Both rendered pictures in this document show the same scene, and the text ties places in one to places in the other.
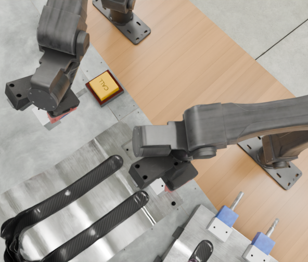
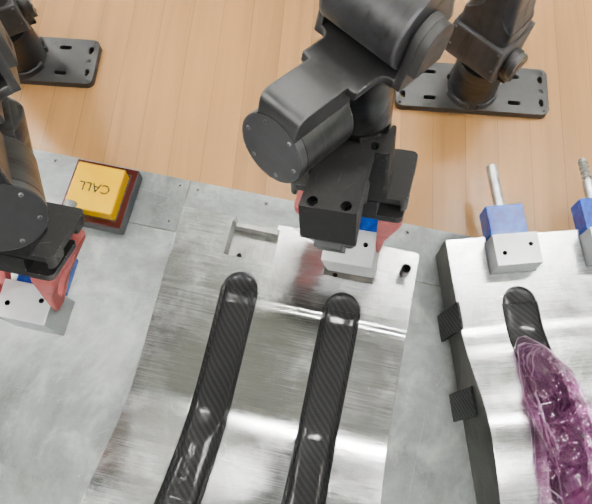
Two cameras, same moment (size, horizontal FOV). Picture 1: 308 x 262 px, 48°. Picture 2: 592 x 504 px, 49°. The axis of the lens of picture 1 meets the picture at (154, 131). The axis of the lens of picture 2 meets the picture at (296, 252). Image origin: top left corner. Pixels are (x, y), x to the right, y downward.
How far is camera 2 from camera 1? 0.25 m
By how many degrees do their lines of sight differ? 10
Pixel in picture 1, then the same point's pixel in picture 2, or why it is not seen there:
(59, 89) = (21, 168)
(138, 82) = (152, 142)
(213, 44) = not seen: outside the picture
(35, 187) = (129, 459)
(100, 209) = (287, 394)
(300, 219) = not seen: outside the picture
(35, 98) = not seen: outside the picture
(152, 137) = (302, 98)
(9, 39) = not seen: outside the picture
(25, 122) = not seen: outside the picture
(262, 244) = not seen: outside the picture
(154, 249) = (435, 390)
